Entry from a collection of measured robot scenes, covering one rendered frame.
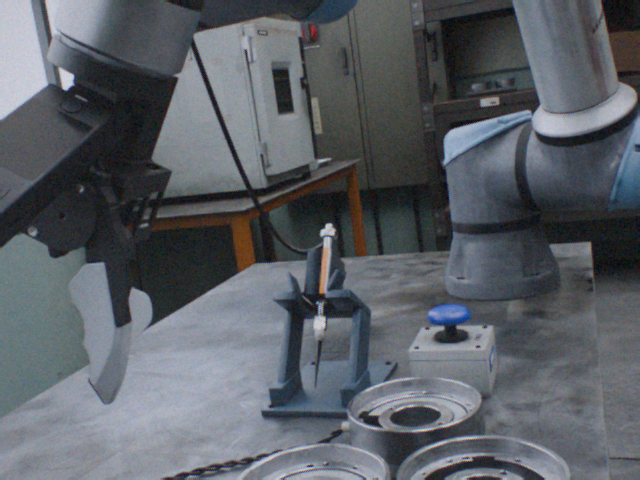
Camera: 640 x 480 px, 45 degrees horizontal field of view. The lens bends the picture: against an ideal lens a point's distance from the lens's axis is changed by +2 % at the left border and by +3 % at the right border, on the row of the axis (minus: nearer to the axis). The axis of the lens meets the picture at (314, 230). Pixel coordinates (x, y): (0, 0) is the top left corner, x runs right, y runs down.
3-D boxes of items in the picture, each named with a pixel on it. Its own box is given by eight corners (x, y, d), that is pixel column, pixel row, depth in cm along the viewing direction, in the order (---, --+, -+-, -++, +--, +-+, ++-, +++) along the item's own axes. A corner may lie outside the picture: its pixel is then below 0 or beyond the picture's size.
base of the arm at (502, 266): (454, 274, 116) (447, 210, 114) (562, 269, 111) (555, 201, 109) (438, 303, 102) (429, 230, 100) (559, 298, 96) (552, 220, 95)
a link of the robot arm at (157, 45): (164, 3, 40) (33, -56, 42) (137, 86, 41) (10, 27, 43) (221, 18, 47) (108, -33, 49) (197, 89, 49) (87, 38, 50)
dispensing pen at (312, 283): (292, 382, 71) (309, 217, 77) (309, 392, 74) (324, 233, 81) (314, 382, 70) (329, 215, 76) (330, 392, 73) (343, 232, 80)
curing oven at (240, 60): (284, 195, 275) (256, 9, 265) (137, 209, 295) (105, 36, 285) (333, 173, 332) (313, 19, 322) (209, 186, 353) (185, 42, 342)
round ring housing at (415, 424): (494, 423, 64) (488, 376, 63) (480, 488, 54) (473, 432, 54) (371, 421, 68) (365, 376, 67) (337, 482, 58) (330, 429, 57)
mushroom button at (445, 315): (472, 365, 71) (466, 312, 70) (429, 365, 72) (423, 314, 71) (477, 350, 74) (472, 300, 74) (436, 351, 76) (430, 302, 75)
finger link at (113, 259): (153, 317, 47) (118, 175, 46) (141, 324, 45) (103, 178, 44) (86, 328, 48) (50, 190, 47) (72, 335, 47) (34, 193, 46)
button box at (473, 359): (492, 398, 69) (485, 345, 68) (413, 397, 72) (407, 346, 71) (500, 365, 77) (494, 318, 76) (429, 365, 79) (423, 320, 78)
